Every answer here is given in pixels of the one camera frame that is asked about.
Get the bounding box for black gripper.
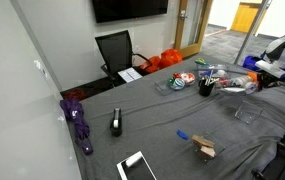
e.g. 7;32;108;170
256;71;285;92

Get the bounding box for white yarn spool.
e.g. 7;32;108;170
243;81;259;95

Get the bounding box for gold ribbon spool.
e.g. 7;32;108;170
230;74;253;89

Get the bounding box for blue recycling bin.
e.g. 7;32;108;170
241;54;266;72

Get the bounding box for white card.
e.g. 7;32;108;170
223;87;247;94

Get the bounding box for small empty clear box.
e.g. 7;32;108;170
234;100;263;125

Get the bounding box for clear three-slot organizer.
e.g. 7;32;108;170
196;63;234;88

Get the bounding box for red gift bow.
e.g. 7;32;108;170
217;77;230;86

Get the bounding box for white pen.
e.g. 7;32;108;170
206;69;214;86

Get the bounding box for black mug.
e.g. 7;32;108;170
198;77;215;98

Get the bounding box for green blue scissors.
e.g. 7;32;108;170
194;58;210;67

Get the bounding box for yellow door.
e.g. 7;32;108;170
230;2;265;34

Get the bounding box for red white ribbon spool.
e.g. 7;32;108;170
180;72;196;86

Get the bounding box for clear box holding blocks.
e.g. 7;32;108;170
191;131;226;164

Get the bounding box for teal ribbon spool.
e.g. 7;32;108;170
168;77;186;91

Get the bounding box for orange plastic bag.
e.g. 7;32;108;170
159;48;184;69
139;55;163;75

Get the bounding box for small blue eraser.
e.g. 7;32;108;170
176;129;189;141

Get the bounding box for wooden glass door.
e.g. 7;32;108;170
173;0;214;59

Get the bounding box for clear shallow tray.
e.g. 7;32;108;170
155;72;197;97

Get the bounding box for printed paper sheet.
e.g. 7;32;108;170
117;67;143;84

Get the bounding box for grey tablecloth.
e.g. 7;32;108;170
66;52;285;180

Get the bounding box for black mesh office chair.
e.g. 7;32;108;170
94;29;153;89

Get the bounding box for white-framed tablet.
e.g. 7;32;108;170
116;150;158;180

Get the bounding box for black tape dispenser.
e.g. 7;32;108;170
109;107;123;138

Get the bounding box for purple folded umbrella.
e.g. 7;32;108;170
59;98;95;156

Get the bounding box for orange strap roll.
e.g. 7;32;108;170
246;71;259;83

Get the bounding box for metal door frame post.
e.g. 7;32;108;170
233;0;273;66

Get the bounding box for black wall television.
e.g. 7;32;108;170
91;0;170;24

